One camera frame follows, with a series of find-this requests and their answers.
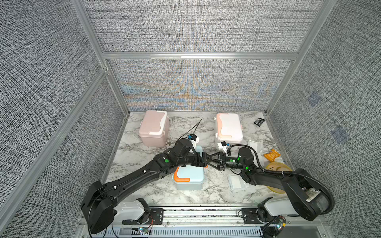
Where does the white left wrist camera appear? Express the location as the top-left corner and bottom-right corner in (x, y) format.
(187, 133), (199, 148)

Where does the white pink medicine chest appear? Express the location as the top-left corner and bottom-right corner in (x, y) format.
(214, 113), (243, 144)

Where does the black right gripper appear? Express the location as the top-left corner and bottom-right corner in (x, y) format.
(208, 153), (246, 172)

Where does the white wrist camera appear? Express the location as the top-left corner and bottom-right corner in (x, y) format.
(217, 141), (231, 156)
(187, 133), (199, 148)

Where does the black foil sachet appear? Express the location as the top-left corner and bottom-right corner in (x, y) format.
(254, 118), (266, 127)

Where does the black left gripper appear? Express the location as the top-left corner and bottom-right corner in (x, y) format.
(177, 152), (212, 168)

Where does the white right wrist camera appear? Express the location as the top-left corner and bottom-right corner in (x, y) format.
(217, 141), (231, 156)

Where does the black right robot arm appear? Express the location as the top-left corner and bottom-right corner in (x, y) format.
(205, 144), (335, 221)

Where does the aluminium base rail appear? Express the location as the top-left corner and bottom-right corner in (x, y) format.
(76, 203), (333, 238)

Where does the blue orange medicine box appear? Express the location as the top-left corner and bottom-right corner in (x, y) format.
(173, 145), (206, 191)

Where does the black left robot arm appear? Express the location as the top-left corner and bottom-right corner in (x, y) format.
(80, 138), (210, 235)

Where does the pink white medicine box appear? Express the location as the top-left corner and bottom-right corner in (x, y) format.
(139, 110), (169, 147)

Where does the clear plastic gauze box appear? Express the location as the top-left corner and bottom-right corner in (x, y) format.
(248, 140), (264, 157)

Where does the orange plastic toy piece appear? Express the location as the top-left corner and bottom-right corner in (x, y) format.
(264, 149), (281, 162)

